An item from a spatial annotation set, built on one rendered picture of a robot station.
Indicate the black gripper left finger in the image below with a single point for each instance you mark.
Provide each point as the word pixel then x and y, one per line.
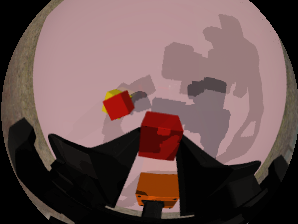
pixel 108 165

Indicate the olive yellow cube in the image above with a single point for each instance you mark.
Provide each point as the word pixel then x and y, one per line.
pixel 109 94

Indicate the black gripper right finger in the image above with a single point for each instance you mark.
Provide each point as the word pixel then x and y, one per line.
pixel 200 176

